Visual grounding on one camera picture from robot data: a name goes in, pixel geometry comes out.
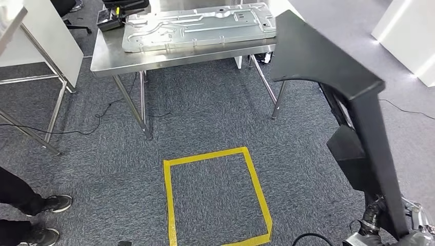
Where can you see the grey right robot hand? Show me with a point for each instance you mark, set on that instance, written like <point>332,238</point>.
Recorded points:
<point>421,234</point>

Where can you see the black plastic car part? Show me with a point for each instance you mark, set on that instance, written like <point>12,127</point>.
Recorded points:
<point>323,57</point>

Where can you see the stainless steel workbench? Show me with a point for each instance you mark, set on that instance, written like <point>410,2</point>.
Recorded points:
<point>112,61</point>

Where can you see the white panel leg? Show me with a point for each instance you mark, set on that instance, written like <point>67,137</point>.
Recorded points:
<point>238,62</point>

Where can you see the yellow floor tape square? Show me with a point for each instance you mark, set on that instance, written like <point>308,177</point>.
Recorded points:
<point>168,203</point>

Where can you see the stamped sheet metal panel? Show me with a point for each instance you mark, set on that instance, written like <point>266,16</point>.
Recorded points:
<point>204,34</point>

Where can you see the black tool with yellow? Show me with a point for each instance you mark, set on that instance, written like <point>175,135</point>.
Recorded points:
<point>112,20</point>

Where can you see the black office chair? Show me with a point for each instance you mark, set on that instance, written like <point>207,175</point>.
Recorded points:
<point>74,23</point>

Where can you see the person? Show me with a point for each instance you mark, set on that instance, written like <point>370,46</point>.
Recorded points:
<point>17,197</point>

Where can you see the white board panel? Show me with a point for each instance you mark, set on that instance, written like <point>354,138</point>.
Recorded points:
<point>57,44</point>

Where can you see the stainless steel side table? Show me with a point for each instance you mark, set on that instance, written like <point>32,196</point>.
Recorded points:
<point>8,27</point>

